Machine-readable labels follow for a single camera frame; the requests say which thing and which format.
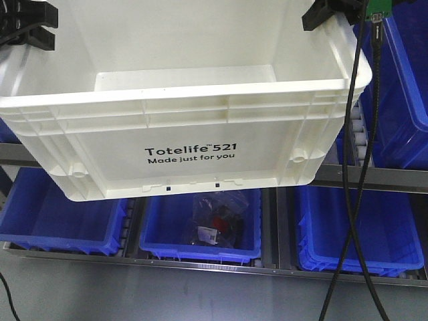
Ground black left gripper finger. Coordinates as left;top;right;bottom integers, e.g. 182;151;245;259
1;27;56;51
1;1;58;29

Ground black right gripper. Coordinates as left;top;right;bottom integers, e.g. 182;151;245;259
302;0;368;31

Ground white plastic Totelife tote box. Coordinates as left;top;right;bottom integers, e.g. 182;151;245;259
1;1;356;201

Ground green circuit board right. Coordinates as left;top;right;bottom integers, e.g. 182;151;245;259
364;0;393;21

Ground blue bin upper left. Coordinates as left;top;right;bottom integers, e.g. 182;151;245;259
0;119;21;144

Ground white roller track right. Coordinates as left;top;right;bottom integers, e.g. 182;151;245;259
349;101;368;167

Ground blue storage bin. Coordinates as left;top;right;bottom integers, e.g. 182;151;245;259
372;1;427;170

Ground blue bin lower left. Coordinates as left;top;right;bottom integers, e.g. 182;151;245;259
1;168;128;255

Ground blue bin lower right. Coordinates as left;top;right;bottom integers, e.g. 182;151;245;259
294;185;425;277

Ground blue bin lower middle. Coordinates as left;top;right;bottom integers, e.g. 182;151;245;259
140;189;261;265

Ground clear bag of parts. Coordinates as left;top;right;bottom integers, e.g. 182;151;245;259
181;191;249;249

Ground black usb cable right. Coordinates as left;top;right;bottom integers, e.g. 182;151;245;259
343;12;391;321

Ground steel lower shelf rail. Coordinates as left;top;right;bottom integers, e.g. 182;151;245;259
2;241;428;288

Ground black cable right inner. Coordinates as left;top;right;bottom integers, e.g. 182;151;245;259
317;0;370;321

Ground black cable left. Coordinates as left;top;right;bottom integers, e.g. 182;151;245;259
0;272;20;321

